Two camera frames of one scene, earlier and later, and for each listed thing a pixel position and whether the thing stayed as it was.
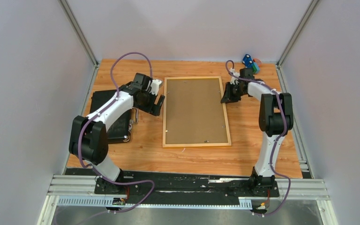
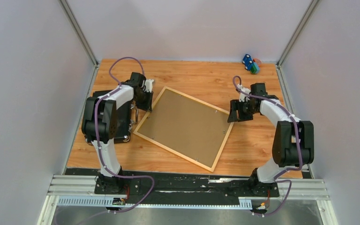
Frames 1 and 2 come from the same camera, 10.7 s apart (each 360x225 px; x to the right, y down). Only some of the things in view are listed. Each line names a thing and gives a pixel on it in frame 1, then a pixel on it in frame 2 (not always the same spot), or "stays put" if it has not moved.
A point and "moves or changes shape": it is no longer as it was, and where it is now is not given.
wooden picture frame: x=193 y=115 moves or changes shape
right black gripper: x=228 y=97 to x=235 y=105
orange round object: x=258 y=62 stays put
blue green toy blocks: x=247 y=61 stays put
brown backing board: x=194 y=112 moves or changes shape
